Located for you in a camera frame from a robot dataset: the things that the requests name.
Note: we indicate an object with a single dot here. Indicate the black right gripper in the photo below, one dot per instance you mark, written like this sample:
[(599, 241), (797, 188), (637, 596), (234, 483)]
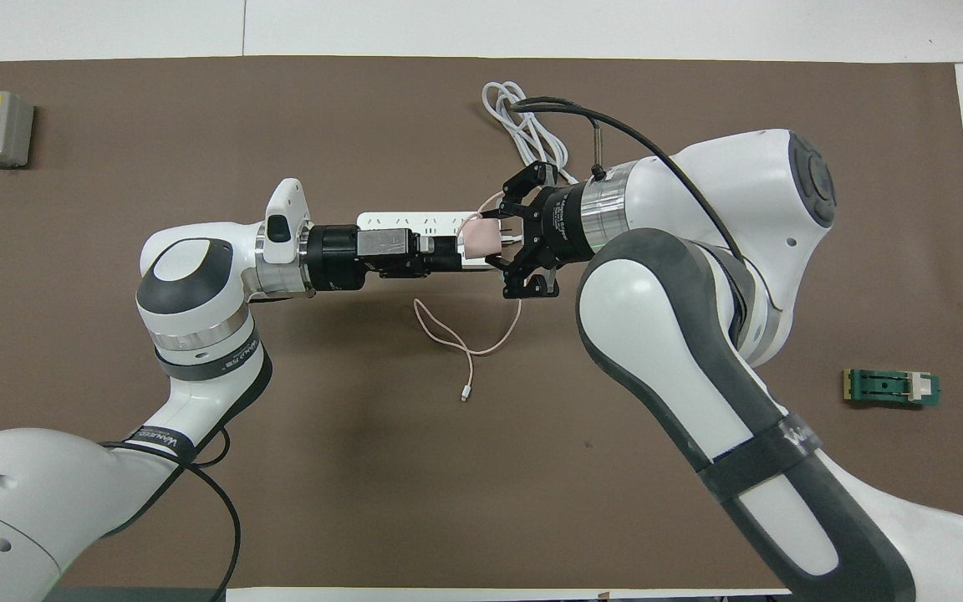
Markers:
[(557, 226)]

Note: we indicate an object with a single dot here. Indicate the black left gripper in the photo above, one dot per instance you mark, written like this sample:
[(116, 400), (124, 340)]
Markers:
[(335, 259)]

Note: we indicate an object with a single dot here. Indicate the pink charger adapter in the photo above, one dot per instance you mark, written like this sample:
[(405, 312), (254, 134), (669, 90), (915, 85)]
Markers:
[(481, 238)]

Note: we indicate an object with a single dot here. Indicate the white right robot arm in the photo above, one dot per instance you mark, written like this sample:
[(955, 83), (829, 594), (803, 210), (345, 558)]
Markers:
[(699, 201)]

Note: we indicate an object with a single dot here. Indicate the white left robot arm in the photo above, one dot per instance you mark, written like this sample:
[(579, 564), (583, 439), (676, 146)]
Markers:
[(197, 284)]

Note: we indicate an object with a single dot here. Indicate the white power strip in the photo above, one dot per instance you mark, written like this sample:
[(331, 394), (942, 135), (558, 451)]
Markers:
[(415, 219)]

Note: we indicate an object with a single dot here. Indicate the brown table mat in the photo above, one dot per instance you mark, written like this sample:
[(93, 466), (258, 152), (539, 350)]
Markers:
[(364, 502)]

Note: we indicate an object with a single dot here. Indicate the green knife switch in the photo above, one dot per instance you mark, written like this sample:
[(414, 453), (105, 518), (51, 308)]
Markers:
[(883, 387)]

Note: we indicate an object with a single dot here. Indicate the grey switch box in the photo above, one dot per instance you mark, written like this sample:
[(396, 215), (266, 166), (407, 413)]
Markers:
[(9, 125)]

